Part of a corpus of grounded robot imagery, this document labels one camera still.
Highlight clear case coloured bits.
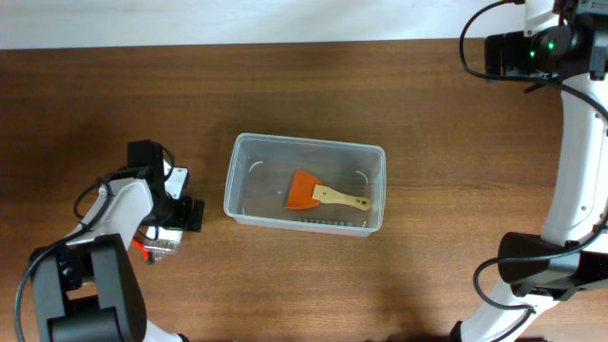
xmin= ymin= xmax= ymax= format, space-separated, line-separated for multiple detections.
xmin=143 ymin=226 xmax=183 ymax=261

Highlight orange socket bit rail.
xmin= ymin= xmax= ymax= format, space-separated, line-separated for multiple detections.
xmin=298 ymin=218 xmax=353 ymax=227

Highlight orange scraper wooden handle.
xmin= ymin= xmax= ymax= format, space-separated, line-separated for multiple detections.
xmin=286 ymin=169 xmax=371 ymax=211

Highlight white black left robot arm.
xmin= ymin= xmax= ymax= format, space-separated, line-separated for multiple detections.
xmin=13 ymin=140 xmax=204 ymax=342

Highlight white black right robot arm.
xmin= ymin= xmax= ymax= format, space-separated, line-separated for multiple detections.
xmin=448 ymin=0 xmax=607 ymax=341

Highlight clear plastic container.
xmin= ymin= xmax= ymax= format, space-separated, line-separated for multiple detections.
xmin=223 ymin=133 xmax=387 ymax=237

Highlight red handled pliers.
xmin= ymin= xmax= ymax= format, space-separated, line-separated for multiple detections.
xmin=131 ymin=230 xmax=154 ymax=265

